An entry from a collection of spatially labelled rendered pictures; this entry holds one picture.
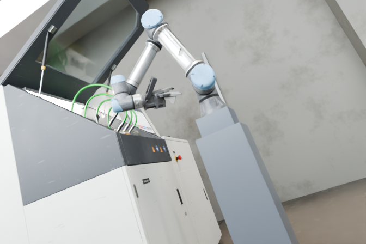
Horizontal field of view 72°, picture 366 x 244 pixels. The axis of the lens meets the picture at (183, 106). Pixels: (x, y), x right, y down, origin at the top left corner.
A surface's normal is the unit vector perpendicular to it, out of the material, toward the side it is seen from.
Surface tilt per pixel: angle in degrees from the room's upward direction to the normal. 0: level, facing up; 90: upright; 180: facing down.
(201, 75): 97
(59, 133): 90
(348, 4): 90
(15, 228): 90
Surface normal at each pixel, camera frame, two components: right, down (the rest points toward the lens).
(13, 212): -0.26, -0.17
